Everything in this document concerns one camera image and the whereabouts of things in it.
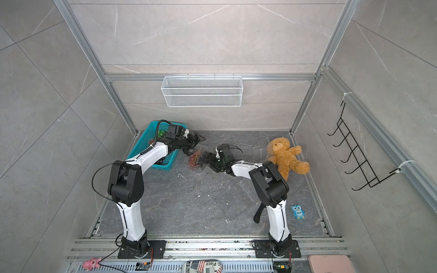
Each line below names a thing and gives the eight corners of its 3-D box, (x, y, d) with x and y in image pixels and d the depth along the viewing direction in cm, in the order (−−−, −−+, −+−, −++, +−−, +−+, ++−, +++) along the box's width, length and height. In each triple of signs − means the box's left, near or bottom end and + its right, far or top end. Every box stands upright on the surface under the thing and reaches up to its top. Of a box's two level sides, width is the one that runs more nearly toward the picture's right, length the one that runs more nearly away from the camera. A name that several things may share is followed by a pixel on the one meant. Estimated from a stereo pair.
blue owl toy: (294, 219, 84) (295, 217, 83) (290, 205, 89) (292, 203, 87) (304, 219, 84) (306, 217, 83) (300, 205, 89) (302, 203, 87)
